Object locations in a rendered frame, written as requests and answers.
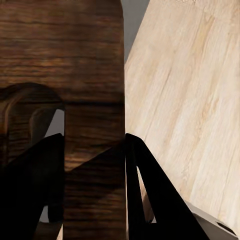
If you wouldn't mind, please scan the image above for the cutting board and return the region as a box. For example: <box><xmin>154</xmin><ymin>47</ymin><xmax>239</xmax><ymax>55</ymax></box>
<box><xmin>0</xmin><ymin>0</ymin><xmax>127</xmax><ymax>240</ymax></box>

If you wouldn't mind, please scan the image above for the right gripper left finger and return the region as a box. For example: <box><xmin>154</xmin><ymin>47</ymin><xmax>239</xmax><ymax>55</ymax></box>
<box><xmin>0</xmin><ymin>133</ymin><xmax>64</xmax><ymax>240</ymax></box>

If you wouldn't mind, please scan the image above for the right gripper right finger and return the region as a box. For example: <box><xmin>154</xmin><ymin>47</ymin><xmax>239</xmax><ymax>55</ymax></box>
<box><xmin>125</xmin><ymin>133</ymin><xmax>210</xmax><ymax>240</ymax></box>

